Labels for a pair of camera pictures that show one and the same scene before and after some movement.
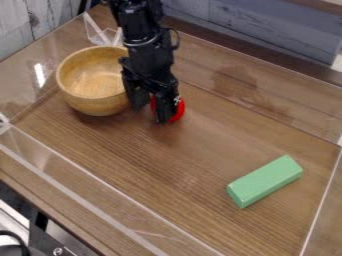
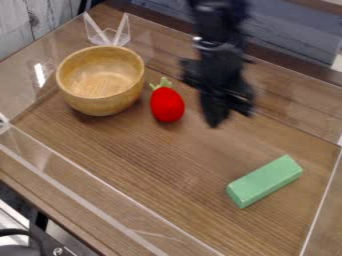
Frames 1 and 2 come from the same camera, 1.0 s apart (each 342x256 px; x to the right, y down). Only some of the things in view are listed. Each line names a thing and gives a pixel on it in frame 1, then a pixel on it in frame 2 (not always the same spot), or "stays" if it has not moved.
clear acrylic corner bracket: [103, 36] stays
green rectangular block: [260, 182] stays
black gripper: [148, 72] -> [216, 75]
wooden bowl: [91, 79] stays
